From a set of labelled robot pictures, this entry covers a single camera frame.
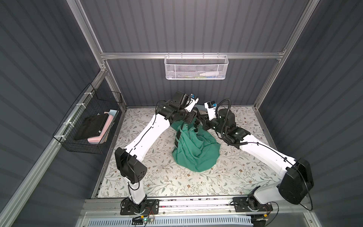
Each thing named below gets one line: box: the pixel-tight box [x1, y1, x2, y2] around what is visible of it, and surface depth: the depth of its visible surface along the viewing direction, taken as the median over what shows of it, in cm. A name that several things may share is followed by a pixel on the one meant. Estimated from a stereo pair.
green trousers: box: [170, 120, 221, 173], surface depth 84 cm
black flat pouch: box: [74, 113, 109, 140], surface depth 69 cm
